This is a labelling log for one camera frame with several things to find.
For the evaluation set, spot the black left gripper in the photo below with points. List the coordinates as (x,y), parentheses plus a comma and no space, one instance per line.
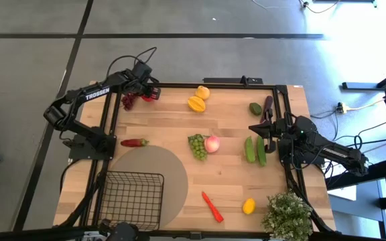
(139,87)

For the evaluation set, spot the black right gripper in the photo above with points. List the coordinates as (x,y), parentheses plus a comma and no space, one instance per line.
(278,129)

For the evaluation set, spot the dark green cucumber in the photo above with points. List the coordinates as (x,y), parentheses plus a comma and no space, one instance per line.
(261,152)

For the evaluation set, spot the light green cucumber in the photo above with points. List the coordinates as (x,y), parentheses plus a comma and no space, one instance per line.
(250,149)

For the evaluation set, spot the red grape bunch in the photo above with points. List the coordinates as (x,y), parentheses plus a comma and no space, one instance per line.
(129,101)

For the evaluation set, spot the dark green avocado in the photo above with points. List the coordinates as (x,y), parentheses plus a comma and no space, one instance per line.
(255,108)

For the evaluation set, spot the dark purple eggplant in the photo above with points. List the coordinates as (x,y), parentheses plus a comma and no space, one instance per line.
(267,105)

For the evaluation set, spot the yellow star fruit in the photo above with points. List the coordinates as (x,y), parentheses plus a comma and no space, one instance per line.
(196,104)

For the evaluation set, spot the pink peach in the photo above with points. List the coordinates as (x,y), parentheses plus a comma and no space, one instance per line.
(212,144)

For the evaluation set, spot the red chili pepper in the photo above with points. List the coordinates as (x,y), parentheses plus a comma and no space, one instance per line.
(132,143)

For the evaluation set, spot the green grape bunch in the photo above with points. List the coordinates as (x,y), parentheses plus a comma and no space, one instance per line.
(198,147)

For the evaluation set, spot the orange carrot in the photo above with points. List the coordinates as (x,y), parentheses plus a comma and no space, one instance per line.
(212,207)

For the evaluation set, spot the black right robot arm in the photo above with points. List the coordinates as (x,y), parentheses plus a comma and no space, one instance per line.
(337,152)

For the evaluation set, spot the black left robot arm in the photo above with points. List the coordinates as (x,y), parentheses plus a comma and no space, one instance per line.
(96,92)

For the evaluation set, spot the yellow lemon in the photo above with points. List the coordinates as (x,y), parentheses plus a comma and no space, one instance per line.
(249,205)

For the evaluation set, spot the power strip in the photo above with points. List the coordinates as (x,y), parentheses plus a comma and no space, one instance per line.
(341,107)

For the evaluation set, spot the round grey placemat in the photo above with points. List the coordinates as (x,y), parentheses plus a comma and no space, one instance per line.
(166,174)

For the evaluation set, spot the potted green white plant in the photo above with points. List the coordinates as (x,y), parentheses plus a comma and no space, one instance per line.
(288,217)

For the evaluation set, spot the white sheet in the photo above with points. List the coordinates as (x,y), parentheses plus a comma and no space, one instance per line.
(343,193)

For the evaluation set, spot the black floor stand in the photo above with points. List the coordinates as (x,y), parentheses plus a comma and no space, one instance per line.
(360,86)

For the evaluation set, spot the blue grey panel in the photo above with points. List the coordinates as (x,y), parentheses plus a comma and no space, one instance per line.
(357,207)

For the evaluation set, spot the black diagonal beam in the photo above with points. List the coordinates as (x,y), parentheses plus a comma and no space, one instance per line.
(384,170)

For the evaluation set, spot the dark rounded object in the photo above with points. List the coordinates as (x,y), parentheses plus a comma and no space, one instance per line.
(122,232)

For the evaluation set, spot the black crossbeam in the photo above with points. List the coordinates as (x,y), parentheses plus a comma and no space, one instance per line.
(45,234)

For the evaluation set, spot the black metal table frame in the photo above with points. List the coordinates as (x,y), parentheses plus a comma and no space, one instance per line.
(179,85)

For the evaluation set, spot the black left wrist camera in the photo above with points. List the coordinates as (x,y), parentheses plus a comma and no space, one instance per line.
(141,70)

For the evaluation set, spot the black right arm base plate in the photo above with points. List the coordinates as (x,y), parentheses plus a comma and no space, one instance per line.
(285,157)

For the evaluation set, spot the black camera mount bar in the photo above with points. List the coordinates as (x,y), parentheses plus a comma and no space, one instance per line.
(226,80)

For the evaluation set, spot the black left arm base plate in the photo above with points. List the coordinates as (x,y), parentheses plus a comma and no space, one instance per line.
(79,152)

